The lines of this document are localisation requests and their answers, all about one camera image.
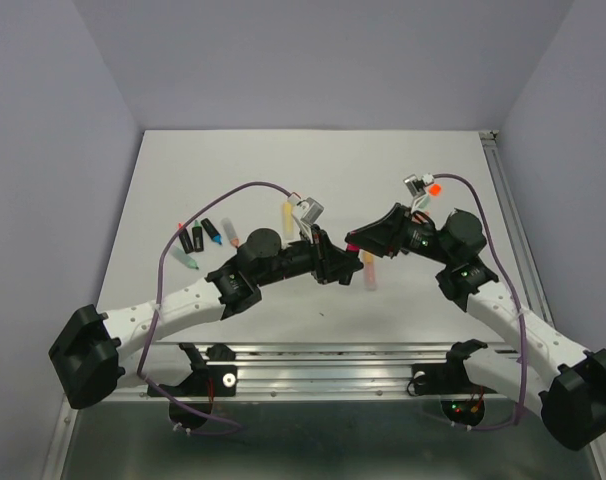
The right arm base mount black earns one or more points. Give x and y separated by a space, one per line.
441 379

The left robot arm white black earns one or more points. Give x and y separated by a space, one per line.
97 353

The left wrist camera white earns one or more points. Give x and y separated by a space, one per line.
304 212

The pastel pink highlighter orange cap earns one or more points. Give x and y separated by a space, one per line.
369 273

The grey highlighter orange cap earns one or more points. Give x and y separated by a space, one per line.
230 232

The pale yellow highlighter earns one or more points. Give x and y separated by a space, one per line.
287 221

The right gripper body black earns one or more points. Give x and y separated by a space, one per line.
422 239

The aluminium front rail frame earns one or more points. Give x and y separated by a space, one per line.
311 411

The black highlighter green cap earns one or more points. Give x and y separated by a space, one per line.
197 237

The black highlighter orange tip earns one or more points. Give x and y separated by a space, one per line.
185 239

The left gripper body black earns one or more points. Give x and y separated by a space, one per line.
306 256

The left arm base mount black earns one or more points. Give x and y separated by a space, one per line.
184 370

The orange pen cap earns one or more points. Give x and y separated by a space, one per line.
434 190

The black highlighter blue cap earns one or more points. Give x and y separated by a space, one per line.
211 230

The aluminium right rail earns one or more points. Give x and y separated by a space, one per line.
525 263

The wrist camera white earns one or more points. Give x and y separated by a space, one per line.
418 187
304 212

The pastel green highlighter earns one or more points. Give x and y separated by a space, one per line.
184 258

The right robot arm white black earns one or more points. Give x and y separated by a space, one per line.
555 378

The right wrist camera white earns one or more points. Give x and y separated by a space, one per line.
418 187

